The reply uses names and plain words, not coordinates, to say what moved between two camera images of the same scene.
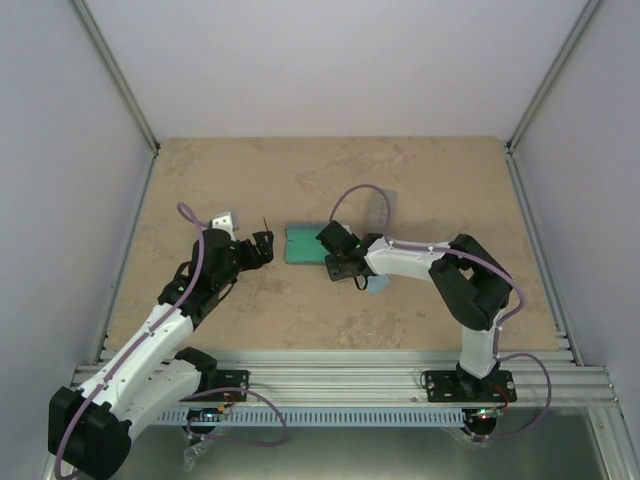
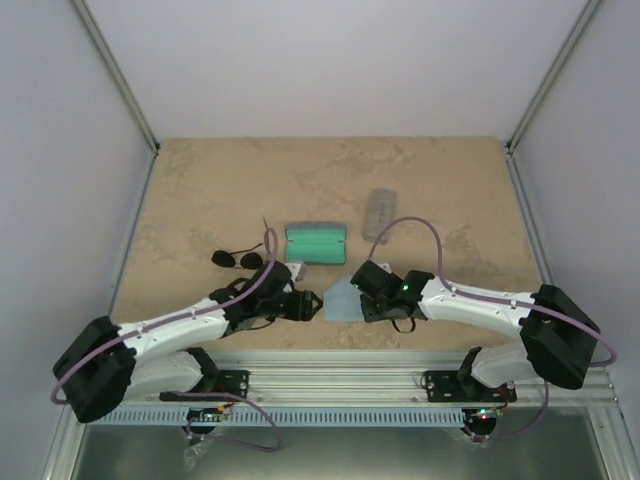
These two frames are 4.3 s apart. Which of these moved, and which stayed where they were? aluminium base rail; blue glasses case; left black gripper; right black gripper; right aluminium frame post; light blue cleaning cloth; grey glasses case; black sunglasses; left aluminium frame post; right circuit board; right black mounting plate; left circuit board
Moved: left black gripper; right black gripper; black sunglasses; light blue cleaning cloth
Stayed: right aluminium frame post; grey glasses case; right circuit board; aluminium base rail; right black mounting plate; blue glasses case; left circuit board; left aluminium frame post
